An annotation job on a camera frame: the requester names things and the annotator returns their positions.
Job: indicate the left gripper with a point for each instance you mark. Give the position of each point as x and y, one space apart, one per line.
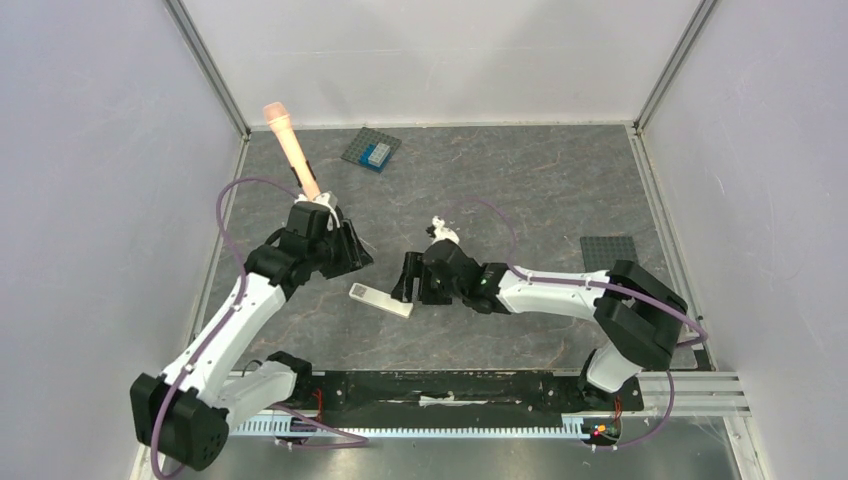
354 255

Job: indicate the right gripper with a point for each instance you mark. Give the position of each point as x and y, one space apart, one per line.
416 283

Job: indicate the white remote control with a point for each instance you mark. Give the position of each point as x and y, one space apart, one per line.
380 300

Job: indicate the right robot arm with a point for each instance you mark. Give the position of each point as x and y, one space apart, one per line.
641 316

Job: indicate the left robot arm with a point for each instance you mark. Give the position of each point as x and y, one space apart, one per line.
188 410

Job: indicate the blue lego brick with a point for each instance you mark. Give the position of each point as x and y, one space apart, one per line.
375 156

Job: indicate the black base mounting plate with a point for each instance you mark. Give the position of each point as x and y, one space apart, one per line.
420 399

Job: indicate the grey lego baseplate far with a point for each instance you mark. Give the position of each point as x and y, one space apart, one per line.
363 138

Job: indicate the dark grey lego baseplate right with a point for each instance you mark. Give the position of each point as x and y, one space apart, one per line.
602 252

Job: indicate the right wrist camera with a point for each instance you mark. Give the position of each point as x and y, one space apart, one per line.
439 231

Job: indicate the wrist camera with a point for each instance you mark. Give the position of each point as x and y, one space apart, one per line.
330 201
439 231

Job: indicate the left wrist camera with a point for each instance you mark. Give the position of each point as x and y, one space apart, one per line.
330 201

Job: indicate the white toothed cable duct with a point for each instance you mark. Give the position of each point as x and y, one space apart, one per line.
276 424

